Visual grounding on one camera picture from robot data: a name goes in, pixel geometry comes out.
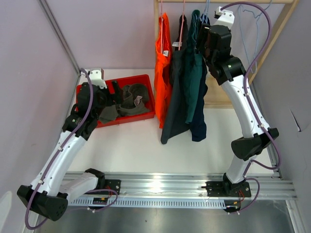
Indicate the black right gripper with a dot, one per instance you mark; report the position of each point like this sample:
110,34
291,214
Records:
206,35

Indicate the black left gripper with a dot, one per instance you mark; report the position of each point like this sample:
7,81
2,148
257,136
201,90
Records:
113,99

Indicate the olive green shorts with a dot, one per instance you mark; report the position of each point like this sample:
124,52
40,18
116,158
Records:
135,97

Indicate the light blue wire hanger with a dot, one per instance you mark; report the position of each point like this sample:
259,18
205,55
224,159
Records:
249,20

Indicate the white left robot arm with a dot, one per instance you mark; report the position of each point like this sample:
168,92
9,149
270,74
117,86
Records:
46,195

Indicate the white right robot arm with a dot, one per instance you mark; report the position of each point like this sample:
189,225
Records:
256,132

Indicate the teal green shorts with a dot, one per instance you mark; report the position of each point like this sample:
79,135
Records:
193,67

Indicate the blue hanger of teal shorts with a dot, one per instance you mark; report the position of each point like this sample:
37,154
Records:
203,18

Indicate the pink hanger of grey shorts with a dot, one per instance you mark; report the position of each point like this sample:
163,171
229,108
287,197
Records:
182,21

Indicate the orange shorts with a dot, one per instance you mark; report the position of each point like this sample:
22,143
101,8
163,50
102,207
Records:
163,88

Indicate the pink hanger of orange shorts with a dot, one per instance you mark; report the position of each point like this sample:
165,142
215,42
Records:
163,51

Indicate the dark grey shorts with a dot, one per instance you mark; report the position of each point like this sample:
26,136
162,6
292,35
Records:
176,115

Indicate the navy blue shorts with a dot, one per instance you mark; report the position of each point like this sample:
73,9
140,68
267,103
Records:
198,126

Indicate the red plastic tray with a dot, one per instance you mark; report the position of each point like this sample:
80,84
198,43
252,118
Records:
143,79

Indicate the wooden clothes rack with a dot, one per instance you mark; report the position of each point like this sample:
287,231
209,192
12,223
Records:
216,98

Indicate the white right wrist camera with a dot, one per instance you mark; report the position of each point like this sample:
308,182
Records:
224,17

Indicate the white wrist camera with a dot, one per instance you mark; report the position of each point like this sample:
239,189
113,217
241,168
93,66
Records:
97,77
224,17

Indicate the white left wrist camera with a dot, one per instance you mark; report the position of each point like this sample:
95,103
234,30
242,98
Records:
97,77

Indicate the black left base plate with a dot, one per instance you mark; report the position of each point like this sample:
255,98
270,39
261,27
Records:
112,184

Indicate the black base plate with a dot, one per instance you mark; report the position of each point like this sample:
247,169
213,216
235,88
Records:
112,184
226,189

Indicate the aluminium mounting rail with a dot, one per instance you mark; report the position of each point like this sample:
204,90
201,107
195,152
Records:
188,186

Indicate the slotted grey cable duct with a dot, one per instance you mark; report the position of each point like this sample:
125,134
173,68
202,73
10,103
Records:
201,203

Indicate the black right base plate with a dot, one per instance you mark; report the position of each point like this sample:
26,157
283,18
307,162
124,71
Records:
226,189

